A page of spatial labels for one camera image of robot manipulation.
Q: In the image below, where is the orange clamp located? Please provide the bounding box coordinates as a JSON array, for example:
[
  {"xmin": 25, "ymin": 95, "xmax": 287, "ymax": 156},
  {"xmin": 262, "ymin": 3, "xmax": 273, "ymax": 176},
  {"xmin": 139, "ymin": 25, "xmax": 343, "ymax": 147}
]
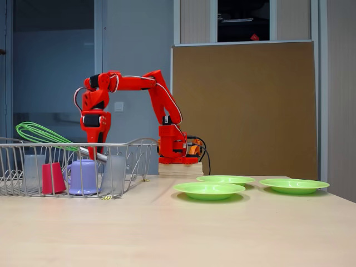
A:
[{"xmin": 189, "ymin": 138, "xmax": 201, "ymax": 155}]

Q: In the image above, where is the metal wire dish rack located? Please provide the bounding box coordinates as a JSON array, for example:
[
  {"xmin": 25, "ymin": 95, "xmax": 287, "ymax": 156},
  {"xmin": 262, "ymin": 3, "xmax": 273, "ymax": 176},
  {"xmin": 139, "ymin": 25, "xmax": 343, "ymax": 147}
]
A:
[{"xmin": 0, "ymin": 137, "xmax": 160, "ymax": 199}]

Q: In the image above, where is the blue glazed door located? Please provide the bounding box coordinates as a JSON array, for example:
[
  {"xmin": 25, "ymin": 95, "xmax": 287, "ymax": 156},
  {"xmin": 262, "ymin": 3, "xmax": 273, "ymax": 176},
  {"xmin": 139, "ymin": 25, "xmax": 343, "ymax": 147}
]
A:
[{"xmin": 5, "ymin": 0, "xmax": 105, "ymax": 145}]

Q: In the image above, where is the grey translucent plastic cup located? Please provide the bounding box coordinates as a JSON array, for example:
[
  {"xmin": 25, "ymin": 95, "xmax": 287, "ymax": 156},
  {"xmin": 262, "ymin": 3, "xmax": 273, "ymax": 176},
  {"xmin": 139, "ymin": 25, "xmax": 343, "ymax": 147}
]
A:
[
  {"xmin": 100, "ymin": 154, "xmax": 126, "ymax": 195},
  {"xmin": 23, "ymin": 154, "xmax": 46, "ymax": 192}
]

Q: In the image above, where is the wooden base block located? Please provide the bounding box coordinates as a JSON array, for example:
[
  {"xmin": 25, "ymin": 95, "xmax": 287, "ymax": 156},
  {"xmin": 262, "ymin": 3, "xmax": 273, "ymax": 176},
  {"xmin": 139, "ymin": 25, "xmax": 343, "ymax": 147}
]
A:
[{"xmin": 158, "ymin": 162, "xmax": 204, "ymax": 179}]

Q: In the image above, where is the green plastic plate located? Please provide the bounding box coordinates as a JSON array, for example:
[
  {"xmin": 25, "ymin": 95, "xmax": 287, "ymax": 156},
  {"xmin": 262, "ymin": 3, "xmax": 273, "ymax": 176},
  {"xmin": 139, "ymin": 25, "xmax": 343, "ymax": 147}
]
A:
[
  {"xmin": 196, "ymin": 175, "xmax": 256, "ymax": 186},
  {"xmin": 259, "ymin": 178, "xmax": 330, "ymax": 195},
  {"xmin": 172, "ymin": 182, "xmax": 246, "ymax": 201}
]

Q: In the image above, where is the purple plastic mug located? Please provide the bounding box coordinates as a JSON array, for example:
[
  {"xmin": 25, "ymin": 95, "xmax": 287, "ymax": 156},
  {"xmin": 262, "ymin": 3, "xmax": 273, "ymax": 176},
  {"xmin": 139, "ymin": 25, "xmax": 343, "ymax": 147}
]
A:
[{"xmin": 63, "ymin": 159, "xmax": 103, "ymax": 195}]

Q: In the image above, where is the black cable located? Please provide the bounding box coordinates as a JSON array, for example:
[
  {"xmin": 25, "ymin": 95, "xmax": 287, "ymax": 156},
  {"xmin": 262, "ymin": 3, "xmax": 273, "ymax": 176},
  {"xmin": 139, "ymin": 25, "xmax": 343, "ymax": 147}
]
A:
[{"xmin": 186, "ymin": 135, "xmax": 211, "ymax": 176}]

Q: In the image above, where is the green whisk with metal handle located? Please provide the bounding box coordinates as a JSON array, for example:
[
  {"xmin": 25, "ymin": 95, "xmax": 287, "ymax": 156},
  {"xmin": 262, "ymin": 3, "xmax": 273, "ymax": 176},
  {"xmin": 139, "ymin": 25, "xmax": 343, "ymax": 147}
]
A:
[{"xmin": 16, "ymin": 121, "xmax": 108, "ymax": 163}]

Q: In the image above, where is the brown partition board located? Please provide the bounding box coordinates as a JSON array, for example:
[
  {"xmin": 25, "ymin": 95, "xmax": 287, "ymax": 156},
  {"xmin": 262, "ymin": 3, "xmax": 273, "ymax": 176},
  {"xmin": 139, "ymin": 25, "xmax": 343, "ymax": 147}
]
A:
[{"xmin": 170, "ymin": 40, "xmax": 319, "ymax": 181}]

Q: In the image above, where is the red plastic cup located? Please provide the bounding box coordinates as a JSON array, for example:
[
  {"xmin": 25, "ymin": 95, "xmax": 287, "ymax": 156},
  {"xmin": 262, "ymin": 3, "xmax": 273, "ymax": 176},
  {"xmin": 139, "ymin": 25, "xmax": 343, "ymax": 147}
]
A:
[{"xmin": 42, "ymin": 162, "xmax": 67, "ymax": 195}]

